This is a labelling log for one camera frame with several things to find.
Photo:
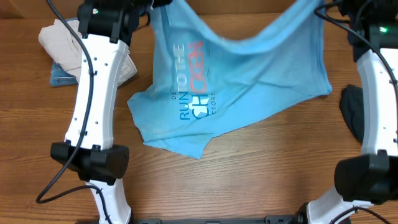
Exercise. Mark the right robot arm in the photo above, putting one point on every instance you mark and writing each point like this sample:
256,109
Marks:
371,178

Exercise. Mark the beige pants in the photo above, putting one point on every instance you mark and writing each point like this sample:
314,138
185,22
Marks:
62,46

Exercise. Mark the light blue printed t-shirt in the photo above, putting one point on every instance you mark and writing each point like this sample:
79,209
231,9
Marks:
205,85

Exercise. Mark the blue denim jeans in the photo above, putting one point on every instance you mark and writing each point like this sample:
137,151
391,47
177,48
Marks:
60,77

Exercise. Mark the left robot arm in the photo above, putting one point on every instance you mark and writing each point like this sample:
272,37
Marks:
106,29

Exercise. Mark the black folded garment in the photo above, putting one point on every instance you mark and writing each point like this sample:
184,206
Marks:
352,109

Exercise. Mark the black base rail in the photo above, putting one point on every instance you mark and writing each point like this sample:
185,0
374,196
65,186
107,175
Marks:
211,221

